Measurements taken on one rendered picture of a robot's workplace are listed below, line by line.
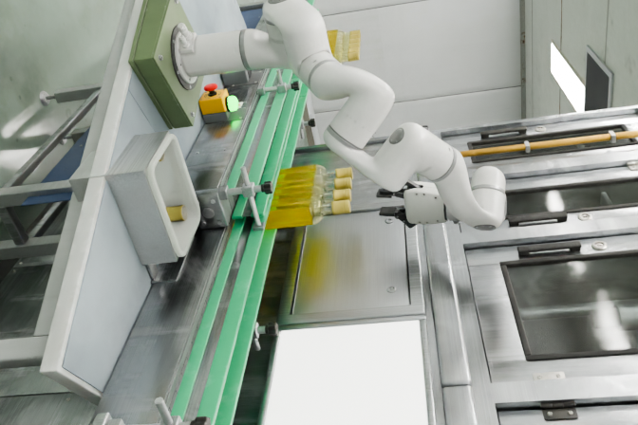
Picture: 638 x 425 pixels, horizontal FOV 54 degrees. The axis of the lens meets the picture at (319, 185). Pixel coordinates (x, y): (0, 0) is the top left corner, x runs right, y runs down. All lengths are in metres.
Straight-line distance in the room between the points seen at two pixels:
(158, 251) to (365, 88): 0.54
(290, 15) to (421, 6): 6.15
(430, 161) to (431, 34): 6.34
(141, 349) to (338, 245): 0.64
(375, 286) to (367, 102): 0.48
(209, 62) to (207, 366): 0.70
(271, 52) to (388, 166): 0.42
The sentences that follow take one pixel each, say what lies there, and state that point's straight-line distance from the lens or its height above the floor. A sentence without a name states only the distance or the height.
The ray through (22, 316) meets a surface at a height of 0.26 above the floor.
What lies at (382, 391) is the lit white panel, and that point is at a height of 1.22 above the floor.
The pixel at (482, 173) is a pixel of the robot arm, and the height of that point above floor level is 1.48.
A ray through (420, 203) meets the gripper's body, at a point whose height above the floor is 1.34.
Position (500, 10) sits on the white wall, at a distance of 7.60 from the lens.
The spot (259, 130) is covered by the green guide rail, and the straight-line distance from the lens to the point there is 1.75.
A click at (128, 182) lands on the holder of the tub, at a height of 0.79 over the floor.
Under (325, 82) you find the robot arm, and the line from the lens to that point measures 1.26.
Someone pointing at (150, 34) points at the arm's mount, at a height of 0.79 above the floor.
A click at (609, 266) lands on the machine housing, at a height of 1.75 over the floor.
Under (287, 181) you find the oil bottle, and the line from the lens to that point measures 1.68.
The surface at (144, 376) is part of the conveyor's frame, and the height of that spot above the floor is 0.82.
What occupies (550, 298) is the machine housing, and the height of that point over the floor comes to 1.60.
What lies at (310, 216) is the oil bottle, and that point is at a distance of 1.56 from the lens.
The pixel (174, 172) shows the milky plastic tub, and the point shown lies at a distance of 1.40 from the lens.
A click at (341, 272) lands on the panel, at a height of 1.12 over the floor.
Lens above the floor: 1.34
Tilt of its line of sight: 9 degrees down
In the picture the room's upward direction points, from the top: 83 degrees clockwise
